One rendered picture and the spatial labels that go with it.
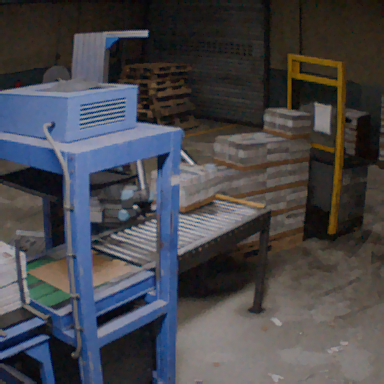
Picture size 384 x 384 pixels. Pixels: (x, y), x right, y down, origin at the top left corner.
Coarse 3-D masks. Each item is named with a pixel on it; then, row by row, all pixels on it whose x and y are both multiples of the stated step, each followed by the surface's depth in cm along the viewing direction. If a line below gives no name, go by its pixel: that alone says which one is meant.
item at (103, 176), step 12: (36, 168) 291; (0, 180) 264; (12, 180) 268; (24, 180) 268; (36, 180) 269; (48, 180) 268; (60, 180) 270; (96, 180) 272; (108, 180) 272; (120, 180) 272; (36, 192) 247; (48, 192) 250; (60, 192) 251
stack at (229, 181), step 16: (224, 176) 483; (240, 176) 494; (256, 176) 507; (272, 176) 519; (288, 176) 532; (224, 192) 487; (240, 192) 499; (272, 192) 523; (256, 208) 515; (272, 208) 528; (272, 224) 533; (272, 240) 539; (224, 256) 505; (240, 256) 517; (256, 256) 531; (192, 272) 487
